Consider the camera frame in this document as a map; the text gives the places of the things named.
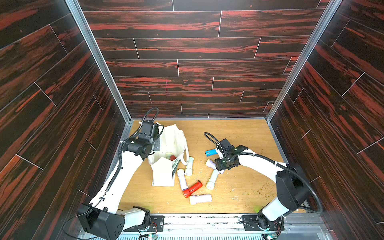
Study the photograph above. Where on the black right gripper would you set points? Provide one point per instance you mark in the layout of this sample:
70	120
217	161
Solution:
224	162

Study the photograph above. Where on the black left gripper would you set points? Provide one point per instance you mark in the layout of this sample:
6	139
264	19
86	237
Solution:
157	147

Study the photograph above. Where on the white flashlight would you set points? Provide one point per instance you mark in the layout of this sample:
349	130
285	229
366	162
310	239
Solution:
212	180
212	165
182	179
189	167
197	199
168	154

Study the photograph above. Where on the white canvas tote bag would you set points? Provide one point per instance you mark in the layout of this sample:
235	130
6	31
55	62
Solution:
173	151

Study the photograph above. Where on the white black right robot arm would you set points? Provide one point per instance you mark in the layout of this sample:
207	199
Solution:
294	190

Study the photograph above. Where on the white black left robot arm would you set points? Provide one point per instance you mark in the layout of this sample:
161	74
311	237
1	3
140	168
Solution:
101	216

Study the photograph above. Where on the blue flashlight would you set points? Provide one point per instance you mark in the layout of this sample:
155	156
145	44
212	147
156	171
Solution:
211	152

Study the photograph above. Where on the white flashlight bottom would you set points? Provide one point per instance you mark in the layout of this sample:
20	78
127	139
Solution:
197	199

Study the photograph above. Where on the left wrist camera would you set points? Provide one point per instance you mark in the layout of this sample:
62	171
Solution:
149	130

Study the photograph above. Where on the aluminium front rail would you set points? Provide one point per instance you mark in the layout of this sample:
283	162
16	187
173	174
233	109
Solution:
296	226

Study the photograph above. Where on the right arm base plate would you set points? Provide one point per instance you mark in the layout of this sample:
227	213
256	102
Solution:
257	223

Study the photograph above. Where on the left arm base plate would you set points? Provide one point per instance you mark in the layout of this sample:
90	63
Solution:
152	223

